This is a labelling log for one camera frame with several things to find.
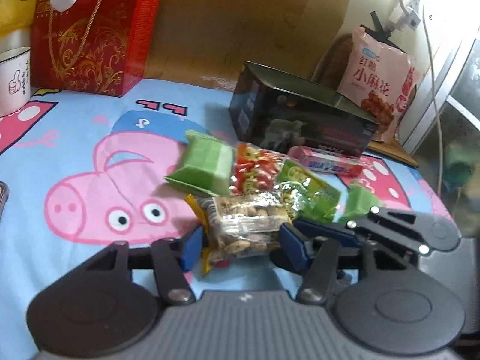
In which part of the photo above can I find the red orange snack packet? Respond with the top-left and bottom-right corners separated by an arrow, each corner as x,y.
230,142 -> 286,195

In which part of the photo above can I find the white power adapter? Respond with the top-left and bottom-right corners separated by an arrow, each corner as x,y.
385,0 -> 421,33

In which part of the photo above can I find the light green snack packet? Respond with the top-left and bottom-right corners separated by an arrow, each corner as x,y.
165,129 -> 234,197

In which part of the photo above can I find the small green snack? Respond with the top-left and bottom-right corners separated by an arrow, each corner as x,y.
337,182 -> 384,224

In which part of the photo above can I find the red gift bag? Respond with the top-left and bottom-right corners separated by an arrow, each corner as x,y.
30,0 -> 160,97

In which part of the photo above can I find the dark green snack packet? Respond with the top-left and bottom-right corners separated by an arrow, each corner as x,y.
274,158 -> 341,224

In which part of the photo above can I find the yellow plush toy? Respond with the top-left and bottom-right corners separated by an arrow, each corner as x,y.
1,0 -> 37,38

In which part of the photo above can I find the pink candy box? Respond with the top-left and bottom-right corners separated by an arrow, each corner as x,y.
287,145 -> 364,177

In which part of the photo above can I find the white enamel mug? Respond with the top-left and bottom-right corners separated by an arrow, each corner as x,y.
0,46 -> 31,117

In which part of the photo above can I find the large pink snack bag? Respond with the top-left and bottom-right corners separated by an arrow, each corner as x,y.
337,27 -> 421,143

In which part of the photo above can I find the clear nut cookie packet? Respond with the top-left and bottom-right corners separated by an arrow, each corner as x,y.
185,191 -> 291,275

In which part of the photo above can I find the white cable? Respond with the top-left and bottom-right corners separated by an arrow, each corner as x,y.
421,0 -> 445,196

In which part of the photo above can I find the wooden board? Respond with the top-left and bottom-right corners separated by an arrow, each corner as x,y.
145,0 -> 349,90

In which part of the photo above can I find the black cardboard storage box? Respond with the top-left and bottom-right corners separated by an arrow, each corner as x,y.
229,62 -> 378,157

